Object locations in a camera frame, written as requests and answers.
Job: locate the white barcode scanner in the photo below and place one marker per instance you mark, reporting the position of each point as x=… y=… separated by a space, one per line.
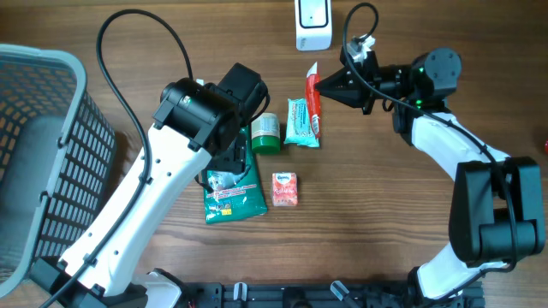
x=313 y=25

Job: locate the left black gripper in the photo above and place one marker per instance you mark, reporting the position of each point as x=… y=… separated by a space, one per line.
x=235 y=163

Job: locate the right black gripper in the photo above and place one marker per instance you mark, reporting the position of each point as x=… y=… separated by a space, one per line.
x=351 y=93

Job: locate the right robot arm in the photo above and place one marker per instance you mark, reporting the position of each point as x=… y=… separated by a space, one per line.
x=496 y=213

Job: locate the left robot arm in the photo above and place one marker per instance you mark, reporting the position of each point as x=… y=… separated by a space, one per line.
x=194 y=126

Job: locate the red coffee stick sachet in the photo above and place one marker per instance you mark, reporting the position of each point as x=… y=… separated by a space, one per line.
x=313 y=100

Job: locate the light teal tissue pack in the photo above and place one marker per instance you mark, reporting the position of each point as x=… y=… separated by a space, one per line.
x=298 y=127

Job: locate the green lid white jar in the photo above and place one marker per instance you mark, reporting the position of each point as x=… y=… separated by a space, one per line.
x=265 y=134

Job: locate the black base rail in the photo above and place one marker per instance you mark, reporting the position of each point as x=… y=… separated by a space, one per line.
x=388 y=294

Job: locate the green snack bag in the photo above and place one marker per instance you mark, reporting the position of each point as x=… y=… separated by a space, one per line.
x=234 y=197

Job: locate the grey plastic mesh basket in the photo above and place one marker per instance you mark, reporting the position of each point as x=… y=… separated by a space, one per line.
x=57 y=149

